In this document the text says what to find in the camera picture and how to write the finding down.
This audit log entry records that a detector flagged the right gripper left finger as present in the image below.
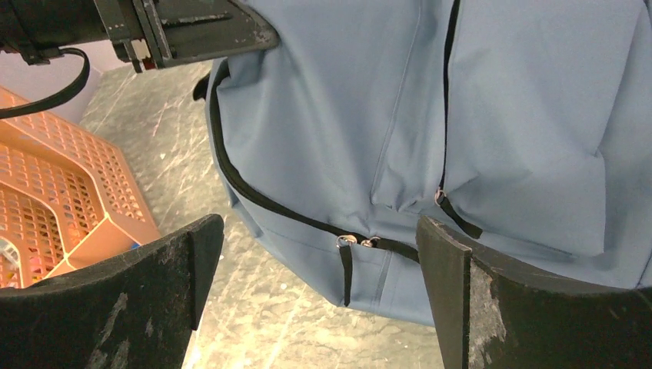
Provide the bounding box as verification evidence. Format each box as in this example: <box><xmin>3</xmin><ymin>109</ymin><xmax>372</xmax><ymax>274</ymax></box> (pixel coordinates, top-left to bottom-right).
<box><xmin>1</xmin><ymin>214</ymin><xmax>225</xmax><ymax>368</ymax></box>

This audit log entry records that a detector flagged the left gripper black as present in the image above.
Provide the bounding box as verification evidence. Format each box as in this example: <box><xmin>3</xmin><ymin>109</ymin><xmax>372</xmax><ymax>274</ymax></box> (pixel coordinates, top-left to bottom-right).
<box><xmin>1</xmin><ymin>0</ymin><xmax>279</xmax><ymax>72</ymax></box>

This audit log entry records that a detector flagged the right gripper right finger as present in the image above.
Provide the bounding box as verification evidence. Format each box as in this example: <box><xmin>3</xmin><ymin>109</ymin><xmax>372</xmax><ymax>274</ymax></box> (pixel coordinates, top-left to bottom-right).
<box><xmin>416</xmin><ymin>217</ymin><xmax>651</xmax><ymax>368</ymax></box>

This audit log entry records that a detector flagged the blue backpack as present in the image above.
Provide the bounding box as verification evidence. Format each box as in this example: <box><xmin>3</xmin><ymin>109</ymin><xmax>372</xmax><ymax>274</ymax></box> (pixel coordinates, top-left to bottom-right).
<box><xmin>205</xmin><ymin>1</ymin><xmax>651</xmax><ymax>325</ymax></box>

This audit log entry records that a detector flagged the orange plastic desk organizer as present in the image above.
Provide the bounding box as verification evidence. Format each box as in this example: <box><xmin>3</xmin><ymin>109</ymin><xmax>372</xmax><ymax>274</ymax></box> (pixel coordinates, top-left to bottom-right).
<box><xmin>1</xmin><ymin>111</ymin><xmax>160</xmax><ymax>288</ymax></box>

